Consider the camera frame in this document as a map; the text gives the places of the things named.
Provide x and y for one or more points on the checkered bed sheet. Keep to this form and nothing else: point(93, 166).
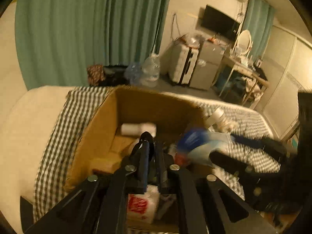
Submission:
point(78, 110)

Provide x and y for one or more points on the green curtain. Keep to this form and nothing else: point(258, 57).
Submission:
point(259, 21)
point(56, 40)

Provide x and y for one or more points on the cream fabric scrunchie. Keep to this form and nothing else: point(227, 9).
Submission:
point(226, 126)

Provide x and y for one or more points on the grey mini fridge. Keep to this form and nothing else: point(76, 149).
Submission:
point(209, 59)

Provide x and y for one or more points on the brown cardboard box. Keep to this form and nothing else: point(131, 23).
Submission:
point(120, 152)

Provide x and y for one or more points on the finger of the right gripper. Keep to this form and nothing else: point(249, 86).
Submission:
point(230, 165)
point(259, 142)

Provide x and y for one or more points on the wooden chair with clothes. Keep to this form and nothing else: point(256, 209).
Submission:
point(253, 91)

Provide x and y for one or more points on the brown patterned bag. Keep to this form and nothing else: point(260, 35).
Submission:
point(96, 75)

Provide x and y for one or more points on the white suitcase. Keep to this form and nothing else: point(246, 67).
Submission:
point(182, 63)

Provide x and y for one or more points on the red white sachet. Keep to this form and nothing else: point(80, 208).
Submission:
point(143, 207)

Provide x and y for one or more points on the large clear water bottle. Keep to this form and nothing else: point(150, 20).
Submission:
point(150, 71)

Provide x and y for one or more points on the white bottle in box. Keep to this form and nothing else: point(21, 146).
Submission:
point(138, 129)

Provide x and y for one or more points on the blue tissue pack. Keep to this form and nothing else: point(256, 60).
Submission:
point(197, 144)

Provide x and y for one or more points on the white vanity table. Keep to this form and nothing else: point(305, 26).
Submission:
point(229, 79)

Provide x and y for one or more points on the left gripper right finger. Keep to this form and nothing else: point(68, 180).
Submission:
point(204, 204)

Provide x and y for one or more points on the oval vanity mirror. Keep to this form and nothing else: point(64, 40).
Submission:
point(243, 43)

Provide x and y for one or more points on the white louvered wardrobe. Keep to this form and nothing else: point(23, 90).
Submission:
point(287, 65)

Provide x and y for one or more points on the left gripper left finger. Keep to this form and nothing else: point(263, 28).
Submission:
point(99, 203)

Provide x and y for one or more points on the black wall television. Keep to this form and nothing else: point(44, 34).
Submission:
point(220, 23)

